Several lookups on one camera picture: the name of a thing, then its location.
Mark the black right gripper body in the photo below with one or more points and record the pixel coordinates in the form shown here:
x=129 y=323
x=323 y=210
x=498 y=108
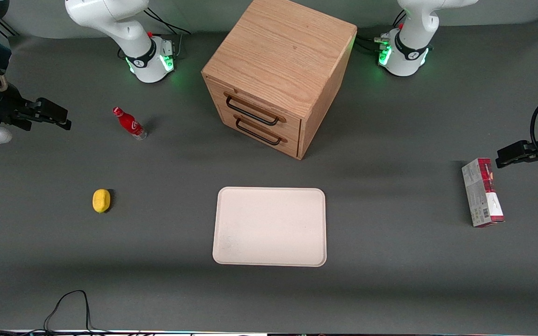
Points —
x=3 y=105

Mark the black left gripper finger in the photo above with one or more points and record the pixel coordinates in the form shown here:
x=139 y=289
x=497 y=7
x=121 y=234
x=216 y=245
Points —
x=514 y=160
x=515 y=148

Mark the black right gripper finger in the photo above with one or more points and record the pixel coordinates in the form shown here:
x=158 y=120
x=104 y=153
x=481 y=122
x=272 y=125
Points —
x=53 y=111
x=49 y=122

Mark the red coke bottle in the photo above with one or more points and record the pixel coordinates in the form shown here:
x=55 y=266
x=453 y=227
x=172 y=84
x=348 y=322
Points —
x=129 y=123

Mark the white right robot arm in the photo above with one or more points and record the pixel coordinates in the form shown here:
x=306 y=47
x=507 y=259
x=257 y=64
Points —
x=110 y=18

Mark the cream rectangular tray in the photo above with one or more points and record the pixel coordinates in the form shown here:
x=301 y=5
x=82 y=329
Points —
x=269 y=227

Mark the grey and red carton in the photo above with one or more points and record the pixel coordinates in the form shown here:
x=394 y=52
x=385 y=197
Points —
x=481 y=193

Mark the yellow lemon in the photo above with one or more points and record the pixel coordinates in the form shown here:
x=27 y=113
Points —
x=101 y=200

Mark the wooden drawer front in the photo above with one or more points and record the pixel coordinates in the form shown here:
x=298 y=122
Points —
x=262 y=137
x=259 y=105

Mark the wooden drawer cabinet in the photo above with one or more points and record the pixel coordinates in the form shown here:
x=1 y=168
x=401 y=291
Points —
x=280 y=51

